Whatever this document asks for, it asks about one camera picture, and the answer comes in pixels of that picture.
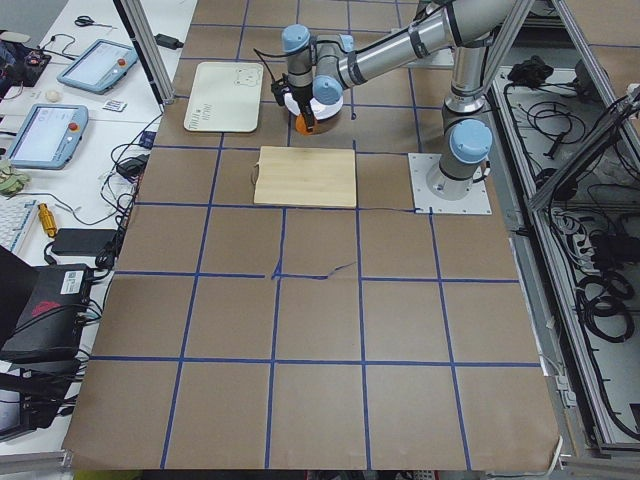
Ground orange fruit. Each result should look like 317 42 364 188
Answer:
295 115 315 136

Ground cream bear tray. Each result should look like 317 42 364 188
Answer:
183 62 264 133

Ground small printed card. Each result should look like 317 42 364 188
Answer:
103 100 127 112

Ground aluminium frame post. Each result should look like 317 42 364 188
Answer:
113 0 175 106

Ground black scissors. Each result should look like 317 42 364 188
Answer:
74 15 116 29

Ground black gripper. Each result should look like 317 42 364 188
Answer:
271 74 316 134

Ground green plush toy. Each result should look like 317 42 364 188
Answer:
0 159 31 197

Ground white keyboard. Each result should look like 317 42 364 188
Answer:
0 198 38 254

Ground white round plate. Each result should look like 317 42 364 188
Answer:
284 92 344 121

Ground metal cable tray frame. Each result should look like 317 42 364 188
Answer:
492 1 639 457

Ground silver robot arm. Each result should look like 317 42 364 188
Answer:
271 1 530 135

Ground black power adapter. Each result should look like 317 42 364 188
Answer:
154 33 184 50

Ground cream round lump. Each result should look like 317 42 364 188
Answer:
45 90 62 103

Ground gold metal cylinder tool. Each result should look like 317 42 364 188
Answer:
38 203 58 238

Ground black router box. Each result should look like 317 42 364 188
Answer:
1 262 93 364

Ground blue teach pendant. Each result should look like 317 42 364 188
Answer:
57 39 138 94
7 104 89 170

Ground far blue teach pendant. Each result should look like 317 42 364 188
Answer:
57 39 138 94

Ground bamboo cutting board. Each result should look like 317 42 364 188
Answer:
254 146 357 208

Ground near blue teach pendant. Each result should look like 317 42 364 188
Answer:
7 104 89 170

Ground black flat power brick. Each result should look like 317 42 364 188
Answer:
51 228 116 256

